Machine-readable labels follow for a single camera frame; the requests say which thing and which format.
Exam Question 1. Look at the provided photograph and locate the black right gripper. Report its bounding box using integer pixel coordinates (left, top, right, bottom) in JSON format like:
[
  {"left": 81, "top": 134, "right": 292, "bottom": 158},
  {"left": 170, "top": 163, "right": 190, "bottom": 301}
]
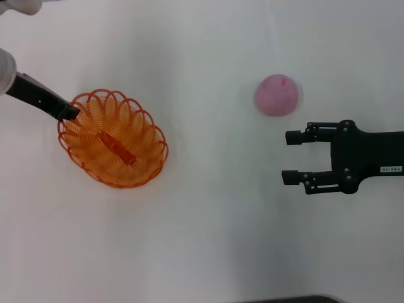
[{"left": 281, "top": 119, "right": 404, "bottom": 196}]

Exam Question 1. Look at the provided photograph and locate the pink peach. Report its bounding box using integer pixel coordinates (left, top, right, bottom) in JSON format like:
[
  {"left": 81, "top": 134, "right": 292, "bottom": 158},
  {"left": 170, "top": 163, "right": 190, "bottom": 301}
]
[{"left": 254, "top": 74, "right": 299, "bottom": 117}]

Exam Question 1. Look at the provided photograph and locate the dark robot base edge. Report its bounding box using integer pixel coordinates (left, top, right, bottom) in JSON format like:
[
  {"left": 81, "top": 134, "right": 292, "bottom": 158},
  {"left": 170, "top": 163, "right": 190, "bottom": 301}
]
[{"left": 246, "top": 294, "right": 343, "bottom": 303}]

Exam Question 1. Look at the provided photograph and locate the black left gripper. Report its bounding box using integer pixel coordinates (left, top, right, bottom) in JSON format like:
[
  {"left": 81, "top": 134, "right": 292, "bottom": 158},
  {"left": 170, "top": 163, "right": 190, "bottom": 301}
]
[{"left": 5, "top": 72, "right": 81, "bottom": 124}]

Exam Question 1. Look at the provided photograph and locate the orange wire basket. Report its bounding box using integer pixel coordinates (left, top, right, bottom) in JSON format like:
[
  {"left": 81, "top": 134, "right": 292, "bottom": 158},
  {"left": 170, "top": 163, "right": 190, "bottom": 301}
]
[{"left": 57, "top": 88, "right": 169, "bottom": 189}]

